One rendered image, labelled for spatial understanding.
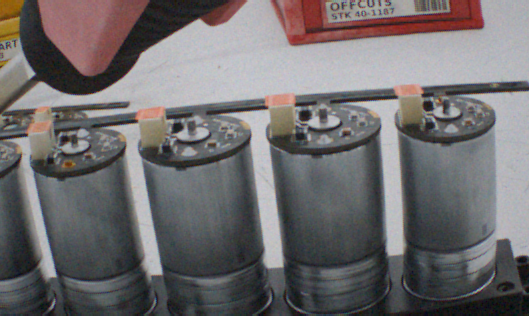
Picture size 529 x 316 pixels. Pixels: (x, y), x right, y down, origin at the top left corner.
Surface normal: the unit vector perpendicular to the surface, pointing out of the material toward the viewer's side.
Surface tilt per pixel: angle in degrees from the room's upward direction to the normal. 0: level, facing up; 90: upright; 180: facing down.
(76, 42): 99
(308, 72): 0
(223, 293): 90
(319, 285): 90
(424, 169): 90
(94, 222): 90
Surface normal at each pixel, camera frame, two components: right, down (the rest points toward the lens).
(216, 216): 0.26, 0.35
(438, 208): -0.33, 0.40
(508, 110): -0.11, -0.91
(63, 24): -0.76, 0.46
